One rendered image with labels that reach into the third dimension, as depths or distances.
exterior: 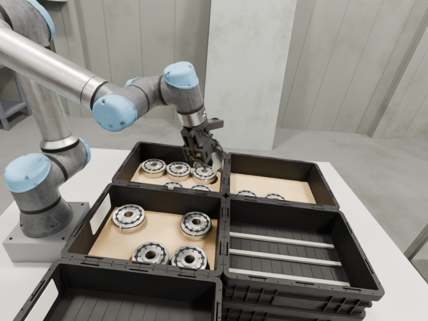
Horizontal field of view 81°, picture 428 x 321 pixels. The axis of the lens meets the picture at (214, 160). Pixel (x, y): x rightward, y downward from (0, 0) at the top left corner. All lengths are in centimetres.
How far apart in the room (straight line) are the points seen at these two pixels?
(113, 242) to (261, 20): 265
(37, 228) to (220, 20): 254
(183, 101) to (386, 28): 363
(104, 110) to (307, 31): 324
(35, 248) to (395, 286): 122
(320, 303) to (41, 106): 95
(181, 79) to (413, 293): 105
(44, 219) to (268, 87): 257
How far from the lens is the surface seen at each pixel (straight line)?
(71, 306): 77
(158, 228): 87
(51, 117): 91
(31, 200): 91
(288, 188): 114
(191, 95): 62
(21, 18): 84
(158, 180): 107
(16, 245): 101
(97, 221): 85
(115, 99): 55
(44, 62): 65
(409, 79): 432
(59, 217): 96
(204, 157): 70
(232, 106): 295
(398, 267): 125
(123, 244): 85
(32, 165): 90
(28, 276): 103
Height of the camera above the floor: 148
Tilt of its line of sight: 32 degrees down
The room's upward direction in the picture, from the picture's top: 7 degrees clockwise
